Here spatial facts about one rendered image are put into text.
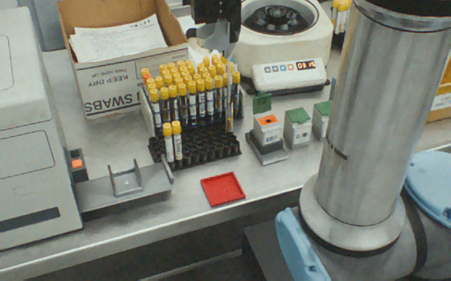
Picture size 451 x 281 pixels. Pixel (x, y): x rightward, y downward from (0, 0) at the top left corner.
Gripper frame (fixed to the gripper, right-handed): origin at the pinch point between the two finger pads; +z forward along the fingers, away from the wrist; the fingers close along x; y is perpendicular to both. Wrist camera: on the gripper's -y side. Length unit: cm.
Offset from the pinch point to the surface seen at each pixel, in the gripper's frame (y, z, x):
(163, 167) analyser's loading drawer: 15.6, 18.3, 6.6
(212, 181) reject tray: 7.1, 22.1, 9.8
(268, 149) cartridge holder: -5.7, 19.9, 7.4
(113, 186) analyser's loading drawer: 25.3, 15.2, 11.0
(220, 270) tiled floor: -7, 110, -27
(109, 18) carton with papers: 14.9, 14.2, -44.3
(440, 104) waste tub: -43.9, 17.4, 9.9
